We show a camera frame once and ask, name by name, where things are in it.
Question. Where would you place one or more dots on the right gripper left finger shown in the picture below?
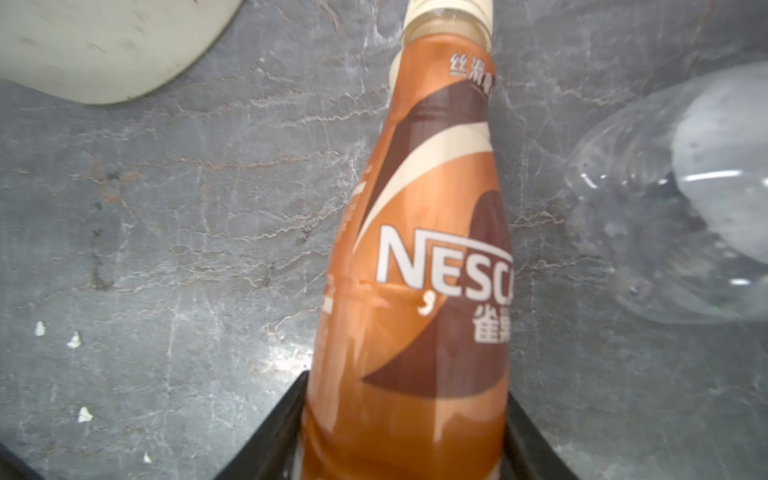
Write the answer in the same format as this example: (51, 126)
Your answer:
(270, 452)

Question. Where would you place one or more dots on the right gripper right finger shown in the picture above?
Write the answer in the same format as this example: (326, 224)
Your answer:
(527, 454)

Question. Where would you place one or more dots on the copper Nescafe bottle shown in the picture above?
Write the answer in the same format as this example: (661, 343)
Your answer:
(409, 378)

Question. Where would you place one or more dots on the blue-label water bottle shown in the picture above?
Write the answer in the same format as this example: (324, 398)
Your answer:
(672, 193)

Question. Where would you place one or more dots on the cream ribbed trash bin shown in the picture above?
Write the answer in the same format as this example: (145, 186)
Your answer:
(103, 52)

